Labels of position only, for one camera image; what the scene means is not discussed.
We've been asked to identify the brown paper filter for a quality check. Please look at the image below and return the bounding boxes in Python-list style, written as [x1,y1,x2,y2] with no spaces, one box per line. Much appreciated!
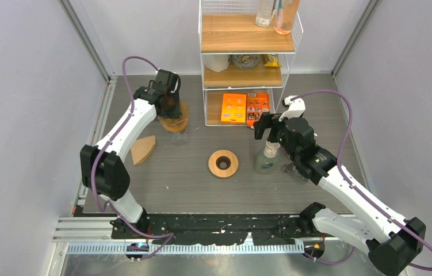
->
[131,135,156,165]
[179,100,190,119]

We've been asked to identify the wooden ring holder front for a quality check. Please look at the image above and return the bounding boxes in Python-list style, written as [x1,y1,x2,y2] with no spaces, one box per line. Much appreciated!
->
[158,117,189,133]

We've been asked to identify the wooden ring holder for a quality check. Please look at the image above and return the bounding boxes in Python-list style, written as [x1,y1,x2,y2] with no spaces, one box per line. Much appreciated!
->
[158,117,189,133]
[208,149,239,178]

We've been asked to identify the dark transparent dripper cone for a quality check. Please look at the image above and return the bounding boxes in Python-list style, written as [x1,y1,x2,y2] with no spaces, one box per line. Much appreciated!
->
[281,163,300,177]

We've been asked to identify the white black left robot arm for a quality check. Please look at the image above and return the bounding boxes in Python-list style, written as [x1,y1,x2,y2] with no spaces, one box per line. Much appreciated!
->
[79,69,182,238]

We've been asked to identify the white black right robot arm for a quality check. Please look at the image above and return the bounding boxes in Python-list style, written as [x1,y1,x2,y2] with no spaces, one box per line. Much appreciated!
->
[254,112,426,275]

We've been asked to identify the orange printed snack box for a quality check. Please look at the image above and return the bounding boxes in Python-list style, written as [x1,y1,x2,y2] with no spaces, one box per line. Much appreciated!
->
[246,93,270,128]

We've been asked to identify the green soap pump bottle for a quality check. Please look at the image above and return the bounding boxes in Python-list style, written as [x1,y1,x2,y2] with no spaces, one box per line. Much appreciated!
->
[254,141,280,174]

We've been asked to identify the clear glass carafe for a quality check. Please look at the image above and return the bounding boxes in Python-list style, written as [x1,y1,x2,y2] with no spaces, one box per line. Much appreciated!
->
[170,131,189,146]

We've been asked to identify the white container on shelf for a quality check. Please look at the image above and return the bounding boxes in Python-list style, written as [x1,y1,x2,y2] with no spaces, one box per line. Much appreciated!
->
[203,54,231,72]

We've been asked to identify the yellow snack packet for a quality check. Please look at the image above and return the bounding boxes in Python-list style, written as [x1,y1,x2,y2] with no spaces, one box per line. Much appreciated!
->
[264,53,281,68]

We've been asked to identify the printed tin can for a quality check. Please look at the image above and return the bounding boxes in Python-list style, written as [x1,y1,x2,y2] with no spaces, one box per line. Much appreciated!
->
[231,54,261,70]

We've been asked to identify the pink glass bottle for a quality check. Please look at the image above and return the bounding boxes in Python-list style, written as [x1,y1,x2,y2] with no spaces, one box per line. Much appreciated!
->
[274,0,300,35]

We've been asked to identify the clear glass bottle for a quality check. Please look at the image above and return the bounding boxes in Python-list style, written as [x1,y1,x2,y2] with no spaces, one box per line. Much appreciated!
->
[255,0,277,28]

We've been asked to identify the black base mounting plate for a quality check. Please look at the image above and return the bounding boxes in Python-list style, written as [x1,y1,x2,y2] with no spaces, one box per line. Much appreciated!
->
[110,213,338,247]

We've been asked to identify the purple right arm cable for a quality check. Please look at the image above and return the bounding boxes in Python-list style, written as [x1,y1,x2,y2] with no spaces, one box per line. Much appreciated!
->
[290,89,432,272]

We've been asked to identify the white wire wooden shelf rack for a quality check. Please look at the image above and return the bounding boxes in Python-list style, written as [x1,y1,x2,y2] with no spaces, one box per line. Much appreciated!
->
[198,1,304,127]

